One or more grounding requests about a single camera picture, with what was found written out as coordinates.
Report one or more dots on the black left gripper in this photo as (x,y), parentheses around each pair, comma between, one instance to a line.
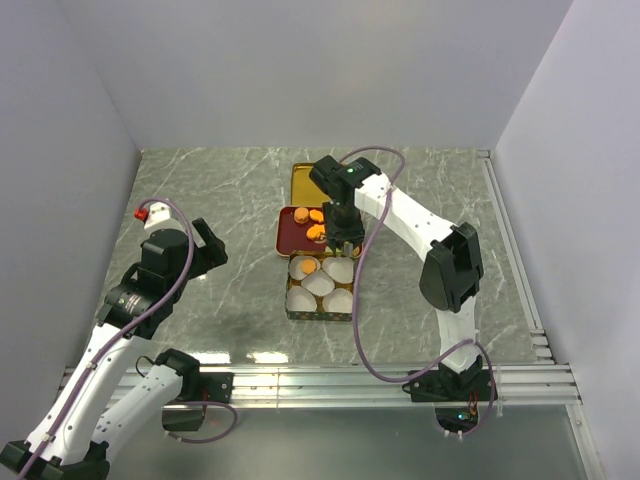
(212,253)

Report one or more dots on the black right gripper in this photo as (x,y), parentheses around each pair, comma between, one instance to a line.
(354,234)

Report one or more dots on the orange fish cookie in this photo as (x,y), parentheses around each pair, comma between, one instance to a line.
(316,233)
(316,216)

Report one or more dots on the orange round waffle cookie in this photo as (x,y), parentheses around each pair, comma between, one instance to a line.
(307,266)

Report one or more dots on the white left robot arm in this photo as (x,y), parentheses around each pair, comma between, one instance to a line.
(82,432)

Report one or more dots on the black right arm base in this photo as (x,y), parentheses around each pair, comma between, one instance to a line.
(465,398)

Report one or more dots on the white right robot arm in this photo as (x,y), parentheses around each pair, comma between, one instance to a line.
(452,266)

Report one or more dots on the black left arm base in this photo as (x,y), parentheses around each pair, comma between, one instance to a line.
(187,413)

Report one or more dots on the round orange sandwich cookie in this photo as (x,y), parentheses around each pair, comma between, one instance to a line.
(301,215)

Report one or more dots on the white paper cup top-right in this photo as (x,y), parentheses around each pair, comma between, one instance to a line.
(340,269)

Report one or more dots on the gold tin lid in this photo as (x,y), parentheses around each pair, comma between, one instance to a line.
(304,192)

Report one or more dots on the red rectangular tray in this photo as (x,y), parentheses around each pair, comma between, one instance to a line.
(291,237)

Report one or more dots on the white paper cup centre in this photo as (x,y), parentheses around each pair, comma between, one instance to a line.
(318,284)

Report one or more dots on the white paper cup top-left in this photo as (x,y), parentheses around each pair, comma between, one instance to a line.
(294,271)

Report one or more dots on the green gold cookie tin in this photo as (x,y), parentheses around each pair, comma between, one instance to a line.
(320,314)

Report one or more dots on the white paper cup bottom-right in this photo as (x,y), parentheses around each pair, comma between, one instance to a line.
(339,301)

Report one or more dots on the white paper cup bottom-left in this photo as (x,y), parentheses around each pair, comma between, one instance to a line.
(298,299)

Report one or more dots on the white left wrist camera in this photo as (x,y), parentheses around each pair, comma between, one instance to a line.
(154,216)

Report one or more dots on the aluminium mounting rail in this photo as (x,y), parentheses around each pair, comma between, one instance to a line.
(345,386)

